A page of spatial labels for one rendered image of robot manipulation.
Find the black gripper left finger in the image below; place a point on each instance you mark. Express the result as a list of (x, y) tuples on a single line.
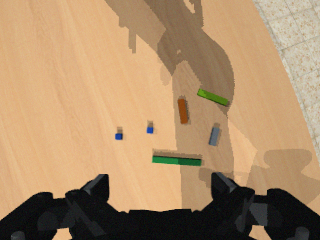
[(52, 214)]

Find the small blue cube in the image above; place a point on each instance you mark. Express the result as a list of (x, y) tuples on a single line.
[(118, 136), (149, 130)]

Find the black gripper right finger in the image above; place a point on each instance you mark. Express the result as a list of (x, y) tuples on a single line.
[(283, 216)]

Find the grey rod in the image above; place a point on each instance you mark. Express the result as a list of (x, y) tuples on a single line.
[(214, 136)]

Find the orange rod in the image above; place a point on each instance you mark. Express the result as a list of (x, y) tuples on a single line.
[(182, 111)]

